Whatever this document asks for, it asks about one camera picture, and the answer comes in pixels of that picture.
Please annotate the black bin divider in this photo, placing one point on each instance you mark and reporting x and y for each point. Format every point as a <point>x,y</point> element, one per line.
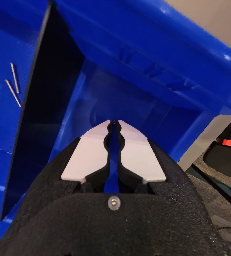
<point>43,120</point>

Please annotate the blue plastic bin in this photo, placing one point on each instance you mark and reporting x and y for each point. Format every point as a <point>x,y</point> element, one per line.
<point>137,40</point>

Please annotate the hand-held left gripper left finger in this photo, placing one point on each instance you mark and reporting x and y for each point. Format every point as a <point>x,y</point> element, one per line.
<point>87,156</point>

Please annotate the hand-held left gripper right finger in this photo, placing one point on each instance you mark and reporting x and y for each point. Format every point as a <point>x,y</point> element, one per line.
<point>141,156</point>

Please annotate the steel bolt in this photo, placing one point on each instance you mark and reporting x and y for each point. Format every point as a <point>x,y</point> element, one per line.
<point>13,93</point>
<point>14,78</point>

